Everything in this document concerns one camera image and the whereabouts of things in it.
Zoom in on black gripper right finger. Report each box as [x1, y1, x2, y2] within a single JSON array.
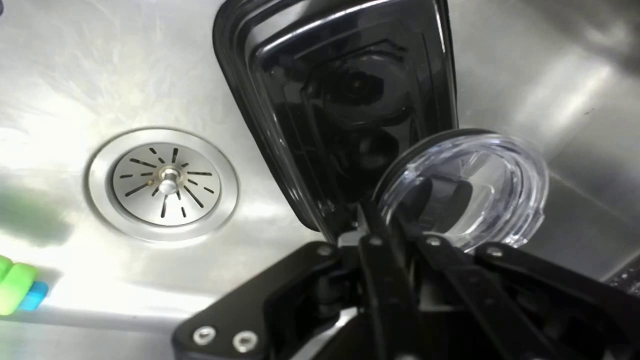
[[383, 217, 640, 360]]

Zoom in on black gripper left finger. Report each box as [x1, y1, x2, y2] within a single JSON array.
[[171, 202, 402, 360]]

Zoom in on black plastic tray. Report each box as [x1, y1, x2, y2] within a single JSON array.
[[213, 0, 463, 243]]

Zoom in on stainless steel sink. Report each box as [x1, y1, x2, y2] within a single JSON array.
[[0, 0, 640, 360]]

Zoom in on dark sink drain ring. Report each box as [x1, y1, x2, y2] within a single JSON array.
[[83, 126, 243, 249]]

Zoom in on blue bowl green handle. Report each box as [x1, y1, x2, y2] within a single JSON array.
[[0, 254, 54, 319]]

